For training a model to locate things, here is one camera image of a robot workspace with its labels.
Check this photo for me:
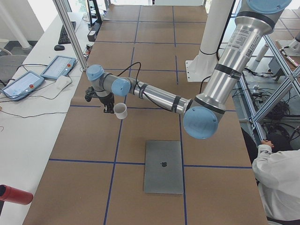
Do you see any aluminium frame post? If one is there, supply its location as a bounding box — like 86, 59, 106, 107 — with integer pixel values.
53, 0, 88, 71

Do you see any person in white coat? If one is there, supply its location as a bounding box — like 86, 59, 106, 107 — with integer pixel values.
252, 134, 300, 222

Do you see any white ceramic mug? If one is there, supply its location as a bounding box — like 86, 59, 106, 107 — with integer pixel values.
113, 103, 128, 120

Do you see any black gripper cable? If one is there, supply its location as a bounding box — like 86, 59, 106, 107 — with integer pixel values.
116, 61, 143, 82

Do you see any black keyboard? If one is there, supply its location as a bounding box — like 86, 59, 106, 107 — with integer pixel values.
58, 25, 71, 45

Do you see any black electronics box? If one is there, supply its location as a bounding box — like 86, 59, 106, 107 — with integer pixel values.
87, 23, 101, 42

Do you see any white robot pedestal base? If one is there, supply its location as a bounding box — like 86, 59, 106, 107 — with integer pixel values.
186, 0, 235, 82

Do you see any blue teach pendant far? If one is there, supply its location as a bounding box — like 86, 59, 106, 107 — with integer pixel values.
41, 55, 76, 80

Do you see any blue teach pendant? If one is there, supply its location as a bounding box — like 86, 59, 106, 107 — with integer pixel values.
41, 55, 76, 80
1, 71, 45, 101

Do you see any blue teach pendant near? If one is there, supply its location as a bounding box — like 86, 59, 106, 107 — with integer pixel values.
1, 71, 45, 101

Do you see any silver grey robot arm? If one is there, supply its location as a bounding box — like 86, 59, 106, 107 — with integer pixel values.
85, 0, 289, 139

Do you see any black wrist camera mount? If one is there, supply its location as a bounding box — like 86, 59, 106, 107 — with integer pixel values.
85, 86, 96, 102

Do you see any red cylindrical bottle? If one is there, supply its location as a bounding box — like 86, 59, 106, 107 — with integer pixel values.
0, 185, 33, 205

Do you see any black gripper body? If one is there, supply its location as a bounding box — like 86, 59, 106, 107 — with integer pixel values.
98, 93, 114, 108

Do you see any black computer mouse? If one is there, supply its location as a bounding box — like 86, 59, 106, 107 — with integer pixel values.
54, 45, 65, 51

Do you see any silver closed laptop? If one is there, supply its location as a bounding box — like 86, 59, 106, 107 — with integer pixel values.
144, 140, 183, 194

